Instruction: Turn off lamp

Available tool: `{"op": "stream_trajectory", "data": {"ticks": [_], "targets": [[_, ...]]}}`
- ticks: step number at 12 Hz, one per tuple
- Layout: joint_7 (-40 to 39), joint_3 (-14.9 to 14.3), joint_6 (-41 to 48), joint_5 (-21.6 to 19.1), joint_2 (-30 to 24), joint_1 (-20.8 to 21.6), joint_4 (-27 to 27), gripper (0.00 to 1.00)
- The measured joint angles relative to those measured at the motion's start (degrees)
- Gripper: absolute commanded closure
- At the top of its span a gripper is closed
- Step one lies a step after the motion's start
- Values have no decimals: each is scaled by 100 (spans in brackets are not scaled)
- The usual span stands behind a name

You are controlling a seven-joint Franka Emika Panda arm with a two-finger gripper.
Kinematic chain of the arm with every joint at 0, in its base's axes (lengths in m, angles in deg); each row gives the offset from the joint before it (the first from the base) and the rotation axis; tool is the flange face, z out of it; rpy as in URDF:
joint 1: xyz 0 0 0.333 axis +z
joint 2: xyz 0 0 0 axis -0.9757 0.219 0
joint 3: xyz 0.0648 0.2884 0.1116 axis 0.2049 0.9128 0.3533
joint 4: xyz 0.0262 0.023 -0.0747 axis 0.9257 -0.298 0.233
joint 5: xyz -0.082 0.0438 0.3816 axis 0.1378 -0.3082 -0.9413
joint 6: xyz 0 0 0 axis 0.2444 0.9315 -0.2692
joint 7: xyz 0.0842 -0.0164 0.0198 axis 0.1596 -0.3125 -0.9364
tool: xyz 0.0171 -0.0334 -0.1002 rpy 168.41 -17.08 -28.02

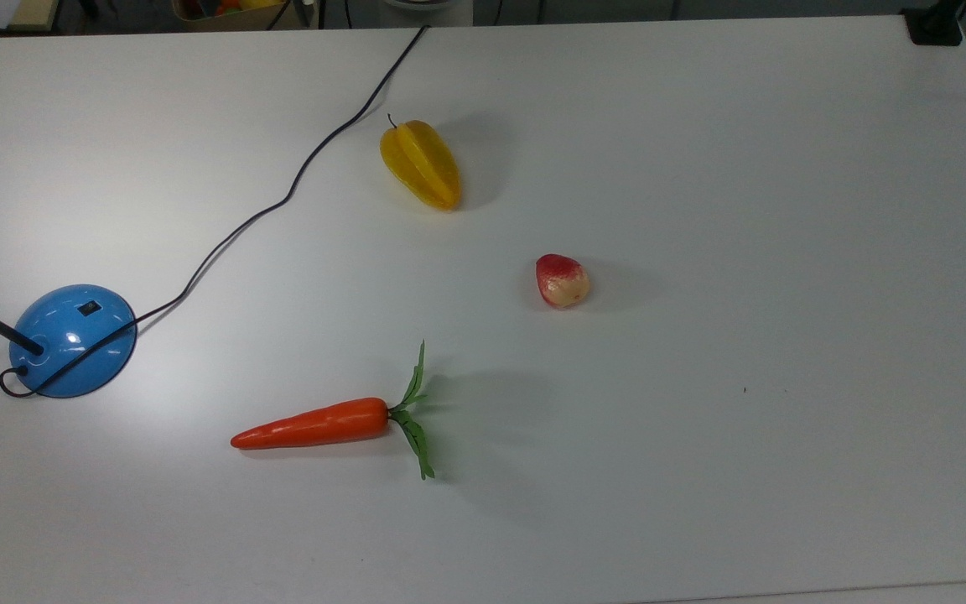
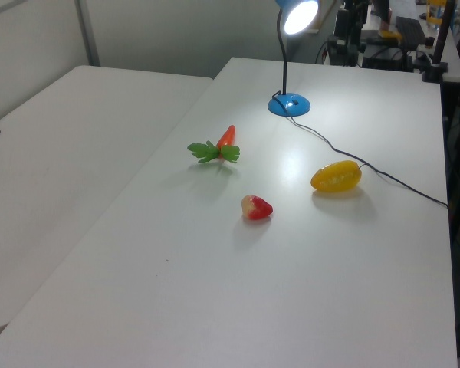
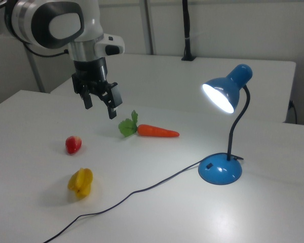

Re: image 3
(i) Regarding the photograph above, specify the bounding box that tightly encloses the black wall socket cable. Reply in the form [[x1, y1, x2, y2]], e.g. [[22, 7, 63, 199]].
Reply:
[[288, 99, 298, 125]]

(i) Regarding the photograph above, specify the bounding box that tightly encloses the red toy strawberry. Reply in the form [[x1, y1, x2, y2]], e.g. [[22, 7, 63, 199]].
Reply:
[[65, 135, 83, 155]]

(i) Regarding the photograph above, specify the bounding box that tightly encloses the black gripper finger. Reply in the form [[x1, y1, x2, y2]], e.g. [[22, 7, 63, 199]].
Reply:
[[81, 85, 93, 110], [100, 82, 124, 120]]

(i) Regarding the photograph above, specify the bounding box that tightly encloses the black lamp power cable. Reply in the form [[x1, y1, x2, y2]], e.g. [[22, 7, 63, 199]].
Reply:
[[43, 160, 202, 243]]

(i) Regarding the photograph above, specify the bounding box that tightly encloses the grey partition post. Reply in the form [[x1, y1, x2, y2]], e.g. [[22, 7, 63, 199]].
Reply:
[[27, 48, 47, 94], [143, 0, 156, 55]]

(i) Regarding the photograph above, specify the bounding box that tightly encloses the blue gooseneck desk lamp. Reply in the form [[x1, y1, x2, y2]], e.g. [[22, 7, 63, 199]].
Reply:
[[198, 63, 253, 186]]

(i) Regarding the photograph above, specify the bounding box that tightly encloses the yellow toy starfruit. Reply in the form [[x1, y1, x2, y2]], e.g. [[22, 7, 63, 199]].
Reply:
[[67, 167, 94, 199]]

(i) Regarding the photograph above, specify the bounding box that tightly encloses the black clamped pole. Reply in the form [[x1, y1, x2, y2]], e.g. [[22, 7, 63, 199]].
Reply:
[[181, 0, 197, 62]]

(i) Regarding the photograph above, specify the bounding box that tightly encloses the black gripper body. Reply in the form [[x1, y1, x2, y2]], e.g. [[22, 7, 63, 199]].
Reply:
[[71, 57, 118, 100]]

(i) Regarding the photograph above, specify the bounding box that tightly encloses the orange toy carrot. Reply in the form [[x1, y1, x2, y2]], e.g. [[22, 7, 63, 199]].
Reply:
[[118, 109, 180, 139]]

